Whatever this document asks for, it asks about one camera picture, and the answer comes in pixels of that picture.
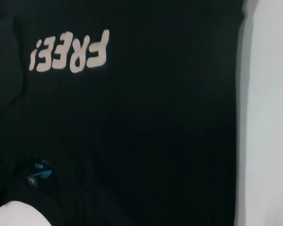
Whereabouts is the black shirt with FREE! print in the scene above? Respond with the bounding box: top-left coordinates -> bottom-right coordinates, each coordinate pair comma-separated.
0,0 -> 249,226

